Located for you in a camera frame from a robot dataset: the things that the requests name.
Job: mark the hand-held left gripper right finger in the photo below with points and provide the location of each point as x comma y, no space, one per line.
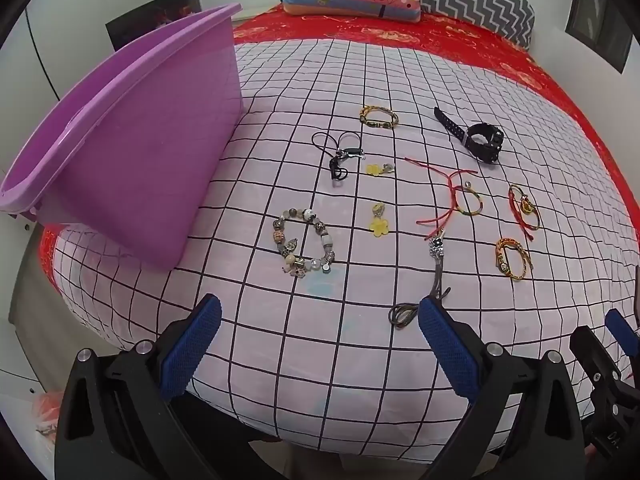
450,350

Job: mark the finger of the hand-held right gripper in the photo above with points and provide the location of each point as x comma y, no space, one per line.
595,355
621,329

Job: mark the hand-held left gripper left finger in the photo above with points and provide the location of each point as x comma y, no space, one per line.
192,347

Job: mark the purple plastic tub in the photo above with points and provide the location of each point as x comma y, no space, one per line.
150,160

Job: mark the pink checkered blanket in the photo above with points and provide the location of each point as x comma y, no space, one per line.
320,360

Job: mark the yellow flower charm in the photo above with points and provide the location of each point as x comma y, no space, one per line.
372,169
380,228

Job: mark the orange plastic bag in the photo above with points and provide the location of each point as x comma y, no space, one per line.
50,410

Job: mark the black wrist watch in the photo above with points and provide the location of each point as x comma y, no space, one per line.
482,142

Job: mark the dark framed window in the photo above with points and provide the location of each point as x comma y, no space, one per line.
600,15

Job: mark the white wardrobe with niche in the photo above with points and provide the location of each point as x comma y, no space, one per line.
75,25

